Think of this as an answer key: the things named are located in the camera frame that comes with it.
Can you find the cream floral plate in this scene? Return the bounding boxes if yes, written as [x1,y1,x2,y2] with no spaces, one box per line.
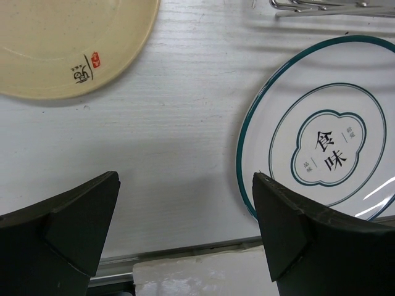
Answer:
[1,0,160,99]

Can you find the wire dish rack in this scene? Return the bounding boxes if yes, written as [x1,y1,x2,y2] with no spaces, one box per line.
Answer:
[267,0,394,18]

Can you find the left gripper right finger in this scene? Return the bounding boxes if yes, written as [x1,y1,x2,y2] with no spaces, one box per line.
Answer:
[252,173,394,295]

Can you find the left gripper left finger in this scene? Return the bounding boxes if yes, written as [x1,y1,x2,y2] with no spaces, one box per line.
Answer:
[1,171,120,295]

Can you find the white plate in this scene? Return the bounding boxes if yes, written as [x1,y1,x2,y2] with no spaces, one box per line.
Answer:
[236,35,394,220]

